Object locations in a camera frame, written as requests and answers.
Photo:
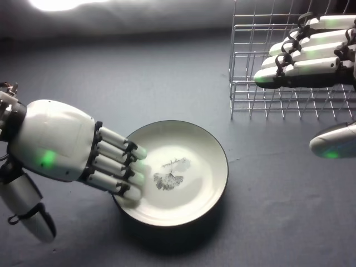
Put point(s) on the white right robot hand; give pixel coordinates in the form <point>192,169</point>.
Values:
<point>314,66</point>

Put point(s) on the white plate with dark rim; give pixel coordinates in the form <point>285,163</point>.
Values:
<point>172,233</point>
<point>189,172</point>

